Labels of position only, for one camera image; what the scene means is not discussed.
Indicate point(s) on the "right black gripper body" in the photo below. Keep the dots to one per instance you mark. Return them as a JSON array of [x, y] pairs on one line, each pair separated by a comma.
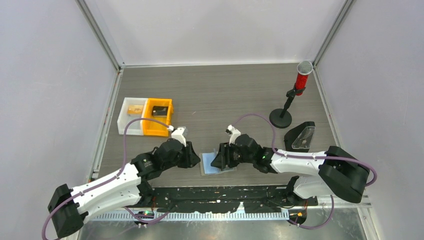
[[234, 157]]

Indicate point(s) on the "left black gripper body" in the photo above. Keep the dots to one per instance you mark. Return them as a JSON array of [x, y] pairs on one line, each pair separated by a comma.
[[180, 161]]

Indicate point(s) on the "blue grey card holder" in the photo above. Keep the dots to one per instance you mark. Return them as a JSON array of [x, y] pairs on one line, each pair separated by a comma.
[[206, 169]]

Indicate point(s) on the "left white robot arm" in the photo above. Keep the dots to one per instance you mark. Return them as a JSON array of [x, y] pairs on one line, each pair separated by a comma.
[[72, 207]]

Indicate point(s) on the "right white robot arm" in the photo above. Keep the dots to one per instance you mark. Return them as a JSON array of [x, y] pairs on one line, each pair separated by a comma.
[[324, 173]]

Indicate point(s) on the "black card in orange bin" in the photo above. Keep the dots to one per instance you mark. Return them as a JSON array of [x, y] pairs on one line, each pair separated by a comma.
[[159, 111]]

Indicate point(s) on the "tan card in white bin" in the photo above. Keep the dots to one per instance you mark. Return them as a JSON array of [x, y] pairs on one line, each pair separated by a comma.
[[135, 109]]

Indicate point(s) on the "orange plastic bin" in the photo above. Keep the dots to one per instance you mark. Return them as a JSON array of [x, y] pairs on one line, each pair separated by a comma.
[[157, 126]]

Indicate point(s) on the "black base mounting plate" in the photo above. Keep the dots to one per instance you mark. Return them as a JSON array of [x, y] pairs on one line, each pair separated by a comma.
[[223, 199]]

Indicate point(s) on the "red microphone on black stand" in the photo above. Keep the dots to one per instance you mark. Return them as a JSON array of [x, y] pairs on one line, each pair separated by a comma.
[[281, 117]]

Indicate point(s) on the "black stand with clear plate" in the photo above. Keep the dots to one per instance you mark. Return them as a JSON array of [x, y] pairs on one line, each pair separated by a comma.
[[299, 138]]

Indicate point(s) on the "white plastic bin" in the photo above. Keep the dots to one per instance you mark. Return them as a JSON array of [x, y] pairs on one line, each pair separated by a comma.
[[135, 129]]

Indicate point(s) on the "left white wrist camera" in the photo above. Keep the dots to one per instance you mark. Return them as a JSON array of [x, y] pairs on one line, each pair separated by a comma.
[[178, 133]]

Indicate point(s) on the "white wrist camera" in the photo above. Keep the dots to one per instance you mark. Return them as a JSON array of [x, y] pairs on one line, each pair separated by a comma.
[[233, 133], [178, 133]]

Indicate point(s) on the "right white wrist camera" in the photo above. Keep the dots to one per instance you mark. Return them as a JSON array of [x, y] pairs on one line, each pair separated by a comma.
[[233, 133]]

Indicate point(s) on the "slotted metal rail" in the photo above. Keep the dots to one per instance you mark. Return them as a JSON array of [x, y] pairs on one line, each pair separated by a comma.
[[238, 215]]

